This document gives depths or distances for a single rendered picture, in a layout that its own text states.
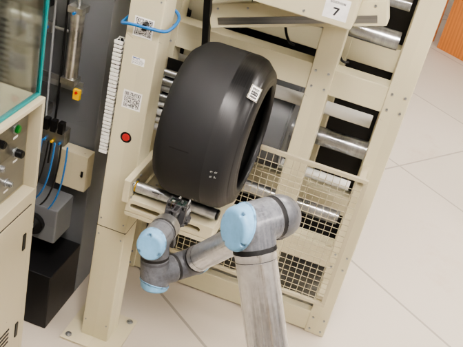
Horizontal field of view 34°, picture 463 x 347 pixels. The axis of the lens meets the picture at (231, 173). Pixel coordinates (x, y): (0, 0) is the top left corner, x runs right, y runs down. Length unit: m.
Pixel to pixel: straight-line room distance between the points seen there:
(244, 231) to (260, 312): 0.22
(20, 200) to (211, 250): 0.81
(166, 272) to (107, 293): 0.99
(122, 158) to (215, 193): 0.47
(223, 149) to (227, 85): 0.22
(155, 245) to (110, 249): 0.92
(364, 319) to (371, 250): 0.66
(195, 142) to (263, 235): 0.76
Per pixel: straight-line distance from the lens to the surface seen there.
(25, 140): 2.78
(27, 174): 2.86
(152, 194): 2.93
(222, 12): 3.07
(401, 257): 4.69
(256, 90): 2.64
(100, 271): 3.34
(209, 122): 2.59
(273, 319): 1.99
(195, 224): 2.90
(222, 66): 2.68
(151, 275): 2.41
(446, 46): 8.47
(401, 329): 4.16
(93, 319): 3.52
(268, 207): 1.95
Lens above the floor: 2.50
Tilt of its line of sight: 30 degrees down
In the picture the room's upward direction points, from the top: 14 degrees clockwise
